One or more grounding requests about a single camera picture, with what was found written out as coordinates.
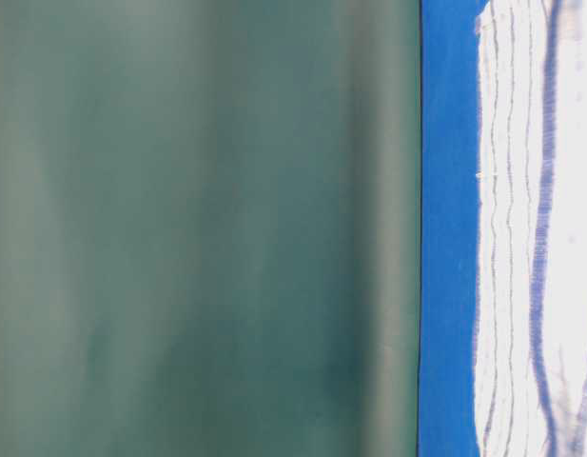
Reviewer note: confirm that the blue white striped towel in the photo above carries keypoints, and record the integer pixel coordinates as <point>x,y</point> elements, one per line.
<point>530,331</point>

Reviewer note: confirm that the green curtain backdrop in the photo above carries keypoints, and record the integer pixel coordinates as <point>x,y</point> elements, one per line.
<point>209,228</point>

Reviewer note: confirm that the blue table cloth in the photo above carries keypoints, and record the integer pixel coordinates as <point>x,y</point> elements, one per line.
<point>449,218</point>

